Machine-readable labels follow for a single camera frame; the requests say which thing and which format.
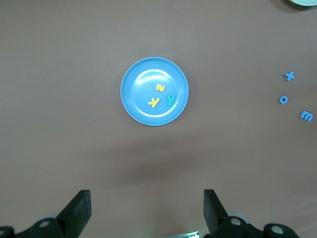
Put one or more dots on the blue foam letter m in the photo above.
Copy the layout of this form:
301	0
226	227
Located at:
306	115

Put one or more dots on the blue round plate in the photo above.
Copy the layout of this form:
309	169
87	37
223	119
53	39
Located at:
138	81

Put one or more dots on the blue foam letter o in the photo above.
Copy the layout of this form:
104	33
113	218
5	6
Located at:
280	99

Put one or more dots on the yellow foam letter k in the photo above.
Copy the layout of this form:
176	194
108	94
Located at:
154	101

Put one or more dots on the blue foam letter x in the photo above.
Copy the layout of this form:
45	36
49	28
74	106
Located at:
289	76

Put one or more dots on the yellow foam letter s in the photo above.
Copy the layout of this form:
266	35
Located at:
160	87

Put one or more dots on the pale green round plate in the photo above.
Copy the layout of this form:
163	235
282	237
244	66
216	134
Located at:
304	1

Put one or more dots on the teal foam letter y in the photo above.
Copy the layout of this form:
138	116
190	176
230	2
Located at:
170	99

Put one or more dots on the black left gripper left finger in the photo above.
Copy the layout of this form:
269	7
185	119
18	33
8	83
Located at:
74	215

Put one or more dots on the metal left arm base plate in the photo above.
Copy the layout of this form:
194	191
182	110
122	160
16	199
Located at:
193	234

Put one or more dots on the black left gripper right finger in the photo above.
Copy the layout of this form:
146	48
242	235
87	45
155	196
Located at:
215	213

